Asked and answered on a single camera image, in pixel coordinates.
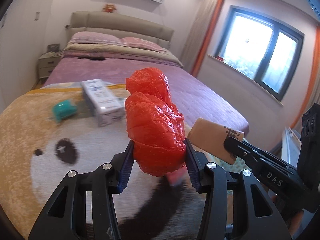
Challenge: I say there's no small picture frame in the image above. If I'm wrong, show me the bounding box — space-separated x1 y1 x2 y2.
47 43 60 53

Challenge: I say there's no dark framed window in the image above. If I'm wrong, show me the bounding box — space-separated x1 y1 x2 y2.
213 6 304 101

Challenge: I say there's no bed with purple cover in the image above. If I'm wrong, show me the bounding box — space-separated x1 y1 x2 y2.
45 31 249 134

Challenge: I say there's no folded beige blanket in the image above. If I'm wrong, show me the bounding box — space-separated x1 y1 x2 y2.
63 42 183 68

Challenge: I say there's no red plastic bag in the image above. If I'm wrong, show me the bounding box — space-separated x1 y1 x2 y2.
125 67 185 177

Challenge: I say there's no panda pattern round rug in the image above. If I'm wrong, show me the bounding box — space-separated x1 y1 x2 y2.
1 88 205 239

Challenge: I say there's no pink pillow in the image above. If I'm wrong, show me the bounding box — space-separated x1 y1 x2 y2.
121 37 167 53
69 31 125 46

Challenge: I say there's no teal plastic cup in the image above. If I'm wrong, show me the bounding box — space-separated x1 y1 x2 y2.
52 100 78 123

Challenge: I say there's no orange plush toy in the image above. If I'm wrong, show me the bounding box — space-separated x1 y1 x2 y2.
103 3 117 13

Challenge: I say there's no beige padded headboard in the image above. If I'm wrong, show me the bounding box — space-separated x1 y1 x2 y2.
66 11 174 49

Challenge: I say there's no brown cardboard piece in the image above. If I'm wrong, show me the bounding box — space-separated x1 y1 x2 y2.
188 118 245 165

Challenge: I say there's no beige orange curtain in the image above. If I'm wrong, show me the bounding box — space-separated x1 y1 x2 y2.
180 0 225 77

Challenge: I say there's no right pink pillow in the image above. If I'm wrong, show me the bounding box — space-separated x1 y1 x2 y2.
121 37 167 53

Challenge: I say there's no grey bedside table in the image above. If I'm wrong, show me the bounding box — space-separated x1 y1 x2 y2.
37 51 62 79

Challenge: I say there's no left pink pillow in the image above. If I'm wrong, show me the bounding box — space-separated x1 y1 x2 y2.
69 31 125 46

